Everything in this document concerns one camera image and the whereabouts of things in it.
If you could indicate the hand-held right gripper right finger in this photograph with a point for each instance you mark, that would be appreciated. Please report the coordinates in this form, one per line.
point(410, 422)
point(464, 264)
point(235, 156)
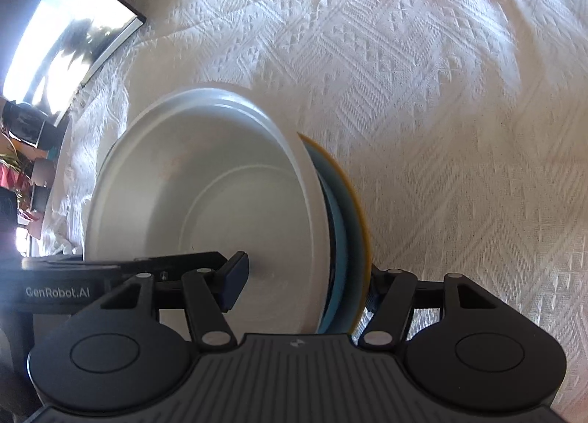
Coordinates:
point(390, 303)

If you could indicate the green houseplant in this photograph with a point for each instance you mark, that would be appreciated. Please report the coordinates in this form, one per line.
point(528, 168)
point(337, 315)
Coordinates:
point(14, 175)

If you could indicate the plain white plate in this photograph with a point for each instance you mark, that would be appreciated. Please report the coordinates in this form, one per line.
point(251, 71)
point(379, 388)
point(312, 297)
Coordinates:
point(183, 175)

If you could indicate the blue enamel bowl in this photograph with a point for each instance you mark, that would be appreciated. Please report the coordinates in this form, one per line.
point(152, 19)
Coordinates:
point(337, 257)

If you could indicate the yellow-rimmed white plate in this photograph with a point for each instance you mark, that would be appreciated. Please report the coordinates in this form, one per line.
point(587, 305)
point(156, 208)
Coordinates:
point(361, 230)

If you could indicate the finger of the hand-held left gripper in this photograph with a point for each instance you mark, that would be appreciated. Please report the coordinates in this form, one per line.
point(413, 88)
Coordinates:
point(183, 261)

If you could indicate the white textured cloth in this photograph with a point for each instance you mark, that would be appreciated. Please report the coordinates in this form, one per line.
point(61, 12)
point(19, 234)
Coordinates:
point(413, 106)

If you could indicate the flat screen television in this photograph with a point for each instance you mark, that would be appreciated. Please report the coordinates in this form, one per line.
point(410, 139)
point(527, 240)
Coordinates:
point(69, 37)

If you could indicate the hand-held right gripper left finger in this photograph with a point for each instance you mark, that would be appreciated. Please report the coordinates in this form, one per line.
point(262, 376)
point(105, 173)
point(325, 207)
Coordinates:
point(235, 279)

